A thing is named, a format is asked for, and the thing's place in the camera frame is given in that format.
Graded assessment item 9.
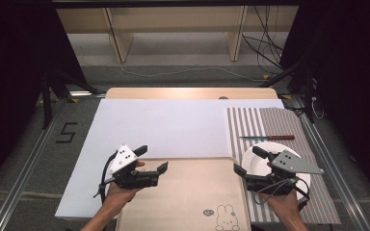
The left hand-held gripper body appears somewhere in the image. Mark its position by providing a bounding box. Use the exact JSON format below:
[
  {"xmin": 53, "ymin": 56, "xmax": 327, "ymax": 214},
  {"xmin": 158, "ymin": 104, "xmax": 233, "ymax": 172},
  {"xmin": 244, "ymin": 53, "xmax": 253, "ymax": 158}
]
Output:
[{"xmin": 108, "ymin": 143, "xmax": 160, "ymax": 190}]

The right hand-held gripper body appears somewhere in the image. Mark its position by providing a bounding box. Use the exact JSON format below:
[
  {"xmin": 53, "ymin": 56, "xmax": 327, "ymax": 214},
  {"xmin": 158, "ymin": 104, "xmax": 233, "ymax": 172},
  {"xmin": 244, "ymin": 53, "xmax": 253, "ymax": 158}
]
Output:
[{"xmin": 244, "ymin": 149, "xmax": 325, "ymax": 196}]

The person's left hand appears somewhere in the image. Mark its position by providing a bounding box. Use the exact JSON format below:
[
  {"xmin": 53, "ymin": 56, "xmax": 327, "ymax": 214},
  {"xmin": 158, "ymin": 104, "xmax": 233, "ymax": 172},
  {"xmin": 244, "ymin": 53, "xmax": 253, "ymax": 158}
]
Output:
[{"xmin": 103, "ymin": 160, "xmax": 146, "ymax": 211}]

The person's right hand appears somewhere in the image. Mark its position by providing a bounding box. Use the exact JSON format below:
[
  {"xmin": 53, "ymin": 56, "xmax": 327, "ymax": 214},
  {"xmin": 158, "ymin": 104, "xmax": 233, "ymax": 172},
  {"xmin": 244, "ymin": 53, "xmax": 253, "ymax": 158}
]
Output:
[{"xmin": 257, "ymin": 161, "xmax": 302, "ymax": 219}]

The white round plate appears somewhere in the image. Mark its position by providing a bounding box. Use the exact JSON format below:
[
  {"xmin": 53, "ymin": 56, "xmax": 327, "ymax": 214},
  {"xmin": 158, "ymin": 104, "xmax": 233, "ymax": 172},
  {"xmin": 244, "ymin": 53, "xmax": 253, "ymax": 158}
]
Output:
[{"xmin": 241, "ymin": 141, "xmax": 312, "ymax": 202}]

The white board sheet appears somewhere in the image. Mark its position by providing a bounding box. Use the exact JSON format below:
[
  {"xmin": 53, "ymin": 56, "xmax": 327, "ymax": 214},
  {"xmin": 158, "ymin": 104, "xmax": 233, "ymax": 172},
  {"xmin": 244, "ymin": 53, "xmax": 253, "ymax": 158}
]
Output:
[{"xmin": 54, "ymin": 98, "xmax": 285, "ymax": 222}]

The beige tray with rabbit print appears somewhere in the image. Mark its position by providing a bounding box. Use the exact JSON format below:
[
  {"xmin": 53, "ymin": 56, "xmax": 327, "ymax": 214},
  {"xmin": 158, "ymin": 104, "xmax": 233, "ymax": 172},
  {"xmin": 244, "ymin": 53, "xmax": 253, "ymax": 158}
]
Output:
[{"xmin": 115, "ymin": 156, "xmax": 252, "ymax": 231}]

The grey striped placemat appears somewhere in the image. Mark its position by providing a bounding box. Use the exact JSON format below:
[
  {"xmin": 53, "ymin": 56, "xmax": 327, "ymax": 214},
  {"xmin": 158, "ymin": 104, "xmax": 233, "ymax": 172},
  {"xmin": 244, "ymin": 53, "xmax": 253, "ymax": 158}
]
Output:
[{"xmin": 226, "ymin": 106, "xmax": 342, "ymax": 225}]

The black metal stand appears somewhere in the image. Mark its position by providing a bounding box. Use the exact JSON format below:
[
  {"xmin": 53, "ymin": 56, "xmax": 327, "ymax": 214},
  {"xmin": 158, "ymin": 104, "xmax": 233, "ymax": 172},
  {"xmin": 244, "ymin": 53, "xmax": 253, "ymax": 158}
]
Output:
[
  {"xmin": 258, "ymin": 52, "xmax": 318, "ymax": 125},
  {"xmin": 40, "ymin": 68, "xmax": 101, "ymax": 130}
]

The black curtain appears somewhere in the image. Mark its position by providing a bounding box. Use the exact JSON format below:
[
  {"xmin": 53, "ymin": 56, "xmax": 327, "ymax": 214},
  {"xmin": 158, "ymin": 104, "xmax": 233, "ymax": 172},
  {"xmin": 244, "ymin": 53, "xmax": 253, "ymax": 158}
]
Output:
[
  {"xmin": 279, "ymin": 0, "xmax": 370, "ymax": 200},
  {"xmin": 0, "ymin": 0, "xmax": 89, "ymax": 197}
]

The light wooden shelf unit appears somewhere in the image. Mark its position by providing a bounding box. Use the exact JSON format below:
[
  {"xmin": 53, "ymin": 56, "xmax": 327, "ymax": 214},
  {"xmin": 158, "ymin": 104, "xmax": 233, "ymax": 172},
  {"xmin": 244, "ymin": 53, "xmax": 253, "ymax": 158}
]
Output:
[{"xmin": 56, "ymin": 6, "xmax": 300, "ymax": 64}]

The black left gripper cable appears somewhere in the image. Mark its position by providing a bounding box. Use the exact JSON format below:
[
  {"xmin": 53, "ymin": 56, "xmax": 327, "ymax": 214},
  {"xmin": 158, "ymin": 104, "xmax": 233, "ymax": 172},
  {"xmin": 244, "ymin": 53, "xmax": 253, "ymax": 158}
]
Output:
[{"xmin": 92, "ymin": 150, "xmax": 119, "ymax": 205}]

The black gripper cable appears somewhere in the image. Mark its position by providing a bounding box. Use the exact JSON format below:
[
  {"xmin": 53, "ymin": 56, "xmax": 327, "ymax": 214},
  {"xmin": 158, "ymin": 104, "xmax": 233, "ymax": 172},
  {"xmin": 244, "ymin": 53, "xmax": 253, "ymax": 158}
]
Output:
[
  {"xmin": 293, "ymin": 177, "xmax": 311, "ymax": 212},
  {"xmin": 92, "ymin": 150, "xmax": 119, "ymax": 205}
]

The knife with brown handle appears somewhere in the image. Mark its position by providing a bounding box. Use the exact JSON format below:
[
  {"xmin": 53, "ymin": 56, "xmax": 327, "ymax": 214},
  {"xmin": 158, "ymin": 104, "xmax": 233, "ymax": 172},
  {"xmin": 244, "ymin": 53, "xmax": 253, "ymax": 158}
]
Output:
[{"xmin": 239, "ymin": 134, "xmax": 296, "ymax": 141}]

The grey right gripper cable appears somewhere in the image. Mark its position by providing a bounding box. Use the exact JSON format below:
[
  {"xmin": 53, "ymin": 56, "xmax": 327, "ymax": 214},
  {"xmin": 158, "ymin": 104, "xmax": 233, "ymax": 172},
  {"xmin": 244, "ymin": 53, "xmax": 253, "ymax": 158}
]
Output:
[{"xmin": 253, "ymin": 178, "xmax": 291, "ymax": 205}]

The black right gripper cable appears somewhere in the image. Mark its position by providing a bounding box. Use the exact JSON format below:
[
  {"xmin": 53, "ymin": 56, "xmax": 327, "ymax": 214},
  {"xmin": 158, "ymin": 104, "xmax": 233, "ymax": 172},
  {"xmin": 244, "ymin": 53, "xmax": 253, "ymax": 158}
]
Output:
[{"xmin": 293, "ymin": 177, "xmax": 311, "ymax": 212}]

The aluminium rail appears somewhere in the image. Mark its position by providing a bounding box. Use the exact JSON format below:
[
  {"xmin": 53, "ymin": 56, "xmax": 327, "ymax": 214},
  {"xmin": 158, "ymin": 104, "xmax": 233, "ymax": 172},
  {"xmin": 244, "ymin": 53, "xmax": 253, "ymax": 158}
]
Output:
[
  {"xmin": 289, "ymin": 95, "xmax": 370, "ymax": 231},
  {"xmin": 0, "ymin": 90, "xmax": 108, "ymax": 231}
]

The short white looped cable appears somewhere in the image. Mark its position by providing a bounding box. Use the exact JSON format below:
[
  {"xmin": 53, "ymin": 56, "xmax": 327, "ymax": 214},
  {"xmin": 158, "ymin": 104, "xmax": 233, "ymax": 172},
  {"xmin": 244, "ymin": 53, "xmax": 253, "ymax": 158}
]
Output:
[{"xmin": 311, "ymin": 96, "xmax": 326, "ymax": 120}]

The white floor cable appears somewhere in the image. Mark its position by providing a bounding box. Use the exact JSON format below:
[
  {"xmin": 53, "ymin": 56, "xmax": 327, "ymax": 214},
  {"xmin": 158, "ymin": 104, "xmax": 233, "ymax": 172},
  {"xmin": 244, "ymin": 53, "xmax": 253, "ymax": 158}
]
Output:
[{"xmin": 107, "ymin": 9, "xmax": 268, "ymax": 83}]

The bundle of black cables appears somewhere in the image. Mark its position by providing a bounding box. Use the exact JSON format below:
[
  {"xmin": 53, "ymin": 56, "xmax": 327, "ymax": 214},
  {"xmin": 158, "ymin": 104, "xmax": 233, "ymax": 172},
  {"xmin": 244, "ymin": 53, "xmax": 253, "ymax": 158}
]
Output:
[{"xmin": 241, "ymin": 5, "xmax": 285, "ymax": 75}]

